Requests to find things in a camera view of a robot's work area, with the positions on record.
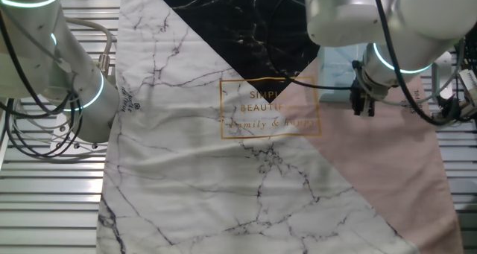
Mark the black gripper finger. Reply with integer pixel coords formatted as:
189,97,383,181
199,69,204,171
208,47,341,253
353,100,376,117

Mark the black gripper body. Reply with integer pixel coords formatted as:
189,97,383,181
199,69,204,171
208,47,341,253
350,78,376,104

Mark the light blue bow casing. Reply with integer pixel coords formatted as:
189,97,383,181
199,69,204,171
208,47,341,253
318,45,368,104

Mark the black clamp with metal rod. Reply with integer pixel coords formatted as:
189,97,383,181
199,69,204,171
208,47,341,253
432,97,477,123

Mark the marble pink black tablecloth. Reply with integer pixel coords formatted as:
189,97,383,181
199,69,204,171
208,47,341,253
95,0,465,254

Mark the thin black looping cable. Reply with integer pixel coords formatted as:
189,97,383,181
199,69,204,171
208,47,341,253
266,0,355,91

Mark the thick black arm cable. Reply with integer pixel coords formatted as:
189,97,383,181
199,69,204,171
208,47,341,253
370,0,463,127

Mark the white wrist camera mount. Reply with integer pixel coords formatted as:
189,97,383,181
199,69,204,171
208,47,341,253
432,51,454,98

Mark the small silver camera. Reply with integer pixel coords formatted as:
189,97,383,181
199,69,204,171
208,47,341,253
458,68,477,109

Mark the grey cable with metal connector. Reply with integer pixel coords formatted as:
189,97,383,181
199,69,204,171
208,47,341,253
65,17,115,78

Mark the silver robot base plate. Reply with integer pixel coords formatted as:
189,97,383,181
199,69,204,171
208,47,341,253
50,110,113,153

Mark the white base cable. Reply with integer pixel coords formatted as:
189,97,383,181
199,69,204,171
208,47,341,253
10,101,109,162

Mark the black base cable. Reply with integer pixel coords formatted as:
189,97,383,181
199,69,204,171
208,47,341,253
0,7,85,160

